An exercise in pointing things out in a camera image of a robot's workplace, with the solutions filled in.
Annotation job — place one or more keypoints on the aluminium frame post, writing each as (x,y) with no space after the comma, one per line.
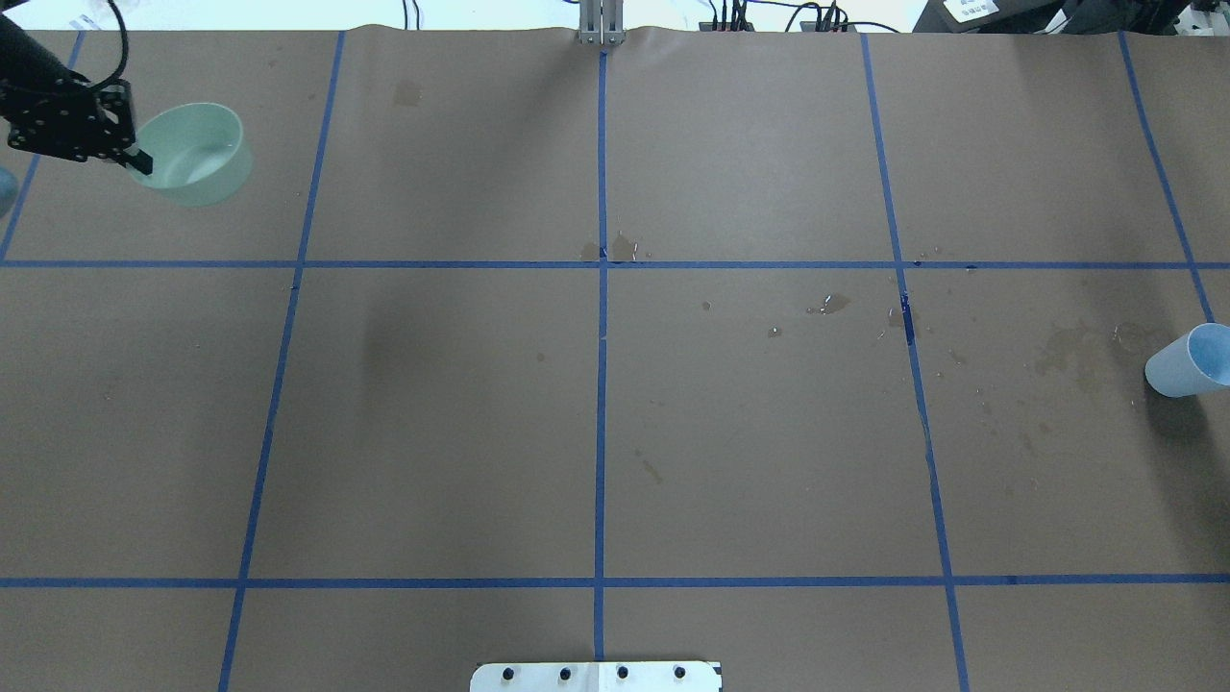
(601,22)

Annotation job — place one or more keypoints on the light blue cup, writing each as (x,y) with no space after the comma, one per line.
(1194,364)

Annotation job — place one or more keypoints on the pale green bowl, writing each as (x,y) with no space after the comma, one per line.
(199,154)

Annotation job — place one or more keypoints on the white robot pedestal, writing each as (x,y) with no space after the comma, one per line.
(648,675)

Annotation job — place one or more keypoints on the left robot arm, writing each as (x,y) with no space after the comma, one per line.
(27,63)

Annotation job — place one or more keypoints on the black labelled box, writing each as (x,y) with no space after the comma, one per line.
(994,17)

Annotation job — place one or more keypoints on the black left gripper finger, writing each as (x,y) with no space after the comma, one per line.
(137,160)

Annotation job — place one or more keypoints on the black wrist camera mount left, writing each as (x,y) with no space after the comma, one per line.
(73,122)

